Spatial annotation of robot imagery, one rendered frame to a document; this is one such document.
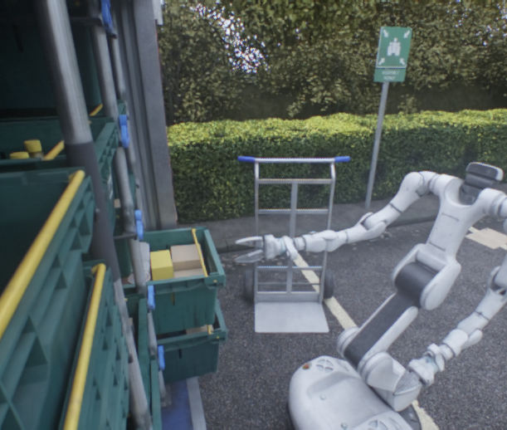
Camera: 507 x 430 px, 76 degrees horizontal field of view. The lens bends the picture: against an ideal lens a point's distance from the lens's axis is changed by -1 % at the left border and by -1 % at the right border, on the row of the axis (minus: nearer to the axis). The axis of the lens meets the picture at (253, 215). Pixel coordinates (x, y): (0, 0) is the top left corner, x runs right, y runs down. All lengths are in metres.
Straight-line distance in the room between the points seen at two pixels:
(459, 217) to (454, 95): 6.94
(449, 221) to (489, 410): 1.35
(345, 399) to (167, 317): 1.06
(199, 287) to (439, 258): 1.05
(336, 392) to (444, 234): 0.97
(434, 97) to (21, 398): 7.89
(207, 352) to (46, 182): 1.12
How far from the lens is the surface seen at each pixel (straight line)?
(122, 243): 1.13
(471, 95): 8.73
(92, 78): 1.01
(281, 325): 2.69
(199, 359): 1.49
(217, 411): 2.25
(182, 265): 1.42
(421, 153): 5.15
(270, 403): 2.27
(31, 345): 0.25
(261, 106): 6.17
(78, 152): 0.49
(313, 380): 1.92
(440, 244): 1.67
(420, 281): 1.63
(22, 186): 0.49
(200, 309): 1.31
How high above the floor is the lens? 1.85
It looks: 25 degrees down
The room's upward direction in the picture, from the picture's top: straight up
